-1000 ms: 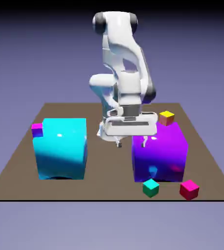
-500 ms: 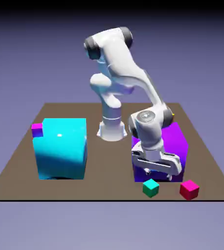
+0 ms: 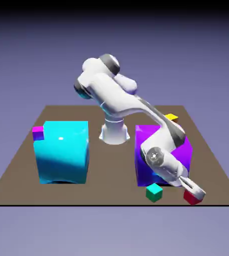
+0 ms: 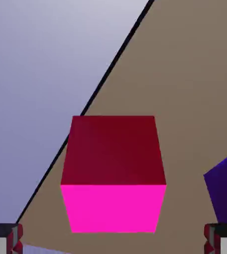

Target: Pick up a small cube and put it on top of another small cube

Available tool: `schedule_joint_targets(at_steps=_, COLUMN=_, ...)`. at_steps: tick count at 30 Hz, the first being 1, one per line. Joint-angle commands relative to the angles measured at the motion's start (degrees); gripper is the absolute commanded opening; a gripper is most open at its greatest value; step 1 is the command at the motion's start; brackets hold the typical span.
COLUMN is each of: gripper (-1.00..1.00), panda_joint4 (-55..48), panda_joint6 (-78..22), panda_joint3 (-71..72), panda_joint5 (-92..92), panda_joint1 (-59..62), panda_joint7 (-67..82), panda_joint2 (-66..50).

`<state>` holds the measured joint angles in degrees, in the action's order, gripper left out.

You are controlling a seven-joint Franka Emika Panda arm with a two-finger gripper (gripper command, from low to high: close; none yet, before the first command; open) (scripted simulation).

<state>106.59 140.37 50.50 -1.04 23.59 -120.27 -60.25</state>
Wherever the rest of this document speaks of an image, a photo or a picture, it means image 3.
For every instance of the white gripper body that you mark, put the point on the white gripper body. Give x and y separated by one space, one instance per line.
192 187

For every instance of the small red cube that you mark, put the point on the small red cube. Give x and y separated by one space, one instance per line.
188 197

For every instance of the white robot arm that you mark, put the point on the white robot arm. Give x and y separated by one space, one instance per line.
114 94

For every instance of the small green cube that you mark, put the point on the small green cube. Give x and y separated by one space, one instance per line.
154 192

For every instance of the small yellow cube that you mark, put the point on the small yellow cube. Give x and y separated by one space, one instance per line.
172 116

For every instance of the small magenta cube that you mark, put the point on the small magenta cube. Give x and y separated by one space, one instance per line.
38 133

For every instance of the large purple box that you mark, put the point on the large purple box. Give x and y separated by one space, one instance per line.
144 166

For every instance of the large cyan box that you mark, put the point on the large cyan box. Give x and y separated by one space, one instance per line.
61 152

